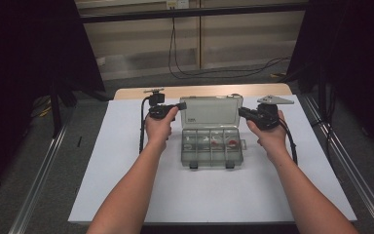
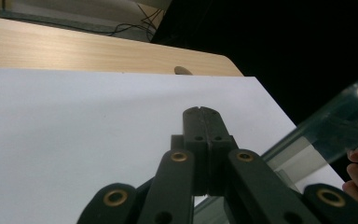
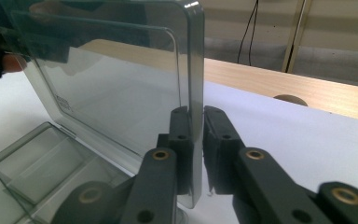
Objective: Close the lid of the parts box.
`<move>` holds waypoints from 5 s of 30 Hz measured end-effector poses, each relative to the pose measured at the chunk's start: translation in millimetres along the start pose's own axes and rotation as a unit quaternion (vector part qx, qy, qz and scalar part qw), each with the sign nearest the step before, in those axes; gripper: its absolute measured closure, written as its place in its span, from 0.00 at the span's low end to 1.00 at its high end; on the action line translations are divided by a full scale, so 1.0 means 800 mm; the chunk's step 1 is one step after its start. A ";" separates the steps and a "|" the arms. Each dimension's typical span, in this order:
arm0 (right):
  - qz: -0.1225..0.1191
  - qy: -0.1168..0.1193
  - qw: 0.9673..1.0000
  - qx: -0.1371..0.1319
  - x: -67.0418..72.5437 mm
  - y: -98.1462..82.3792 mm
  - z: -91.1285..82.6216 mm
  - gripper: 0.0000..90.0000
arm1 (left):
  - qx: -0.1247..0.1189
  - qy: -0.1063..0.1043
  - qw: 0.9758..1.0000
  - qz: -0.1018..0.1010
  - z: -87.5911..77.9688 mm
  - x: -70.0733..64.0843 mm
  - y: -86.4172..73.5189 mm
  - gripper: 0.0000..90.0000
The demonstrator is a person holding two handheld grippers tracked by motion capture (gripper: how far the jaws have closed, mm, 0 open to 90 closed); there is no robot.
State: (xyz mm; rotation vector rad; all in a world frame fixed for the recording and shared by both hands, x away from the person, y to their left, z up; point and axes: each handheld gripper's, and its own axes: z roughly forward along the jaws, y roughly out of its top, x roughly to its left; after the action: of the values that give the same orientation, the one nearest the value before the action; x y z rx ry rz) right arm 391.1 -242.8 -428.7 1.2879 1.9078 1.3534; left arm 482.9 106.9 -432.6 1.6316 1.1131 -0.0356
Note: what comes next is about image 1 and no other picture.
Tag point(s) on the white wall socket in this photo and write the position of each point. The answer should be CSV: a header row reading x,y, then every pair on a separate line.
x,y
177,4

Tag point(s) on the person's left hand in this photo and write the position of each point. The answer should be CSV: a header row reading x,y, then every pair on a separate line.
x,y
158,131

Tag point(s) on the black curtain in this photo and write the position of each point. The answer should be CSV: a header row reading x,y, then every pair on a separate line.
x,y
19,65
357,65

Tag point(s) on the white table board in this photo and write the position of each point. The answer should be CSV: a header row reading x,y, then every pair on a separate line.
x,y
207,195

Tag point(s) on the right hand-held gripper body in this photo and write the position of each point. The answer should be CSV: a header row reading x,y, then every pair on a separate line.
x,y
268,115

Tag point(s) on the black horizontal bar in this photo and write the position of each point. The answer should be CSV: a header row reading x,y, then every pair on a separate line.
x,y
191,13

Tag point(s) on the red round wheel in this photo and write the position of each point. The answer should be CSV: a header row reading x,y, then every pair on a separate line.
x,y
231,143

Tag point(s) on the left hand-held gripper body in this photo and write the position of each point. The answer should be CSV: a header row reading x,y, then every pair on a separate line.
x,y
157,105

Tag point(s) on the beige wooden cabinet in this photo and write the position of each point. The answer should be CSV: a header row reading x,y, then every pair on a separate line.
x,y
240,42

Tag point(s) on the metal floor rail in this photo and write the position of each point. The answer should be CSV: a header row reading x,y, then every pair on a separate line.
x,y
370,198
39,182

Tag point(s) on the person's right hand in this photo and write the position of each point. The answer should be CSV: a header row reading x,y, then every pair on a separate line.
x,y
272,141

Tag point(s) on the black stand pole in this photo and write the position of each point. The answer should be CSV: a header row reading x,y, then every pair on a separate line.
x,y
56,110

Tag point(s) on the grey transparent compartment box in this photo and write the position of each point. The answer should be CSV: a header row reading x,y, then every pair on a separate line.
x,y
211,113

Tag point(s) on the small yellow floor object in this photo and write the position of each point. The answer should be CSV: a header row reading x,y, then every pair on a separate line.
x,y
277,75

